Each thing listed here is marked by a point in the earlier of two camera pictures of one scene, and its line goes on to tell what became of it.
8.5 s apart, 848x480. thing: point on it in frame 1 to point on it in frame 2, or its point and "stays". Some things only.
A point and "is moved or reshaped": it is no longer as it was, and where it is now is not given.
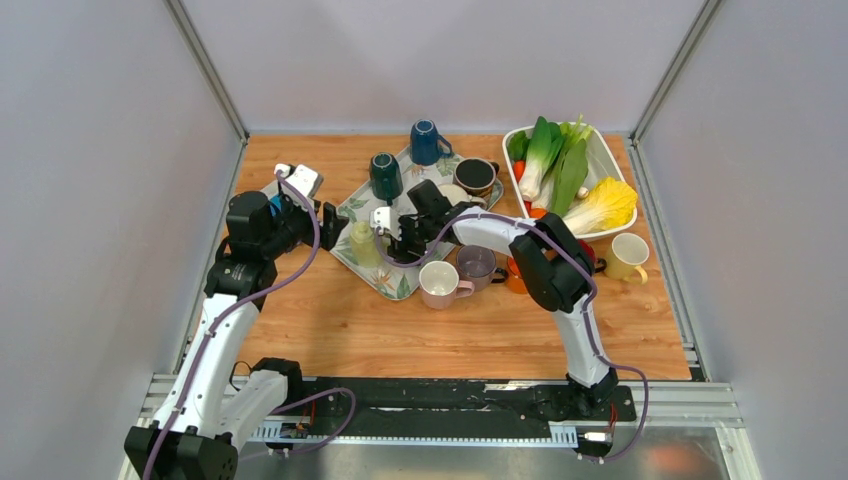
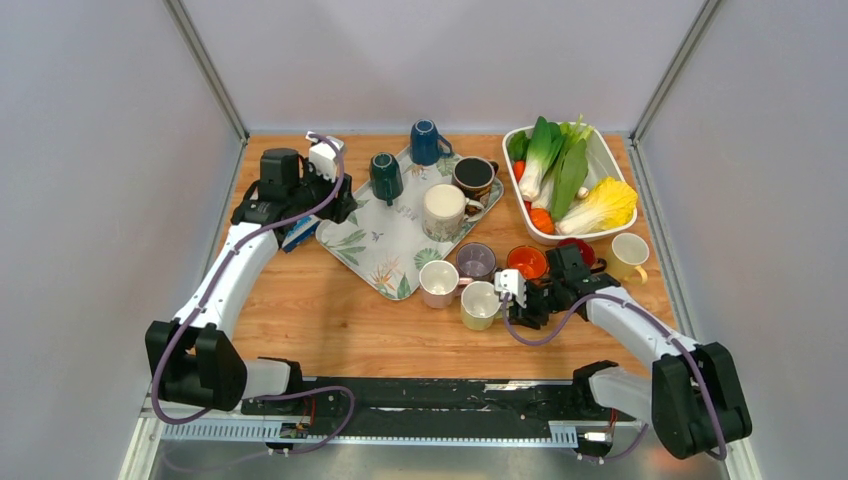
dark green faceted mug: [386, 176] stays
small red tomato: [518, 167] stays
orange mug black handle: [515, 282] is moved or reshaped
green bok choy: [556, 163] stays
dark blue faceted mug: [426, 144] stays
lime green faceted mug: [365, 249] to [479, 303]
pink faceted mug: [441, 286] stays
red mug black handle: [597, 264] stays
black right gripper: [399, 246] to [526, 316]
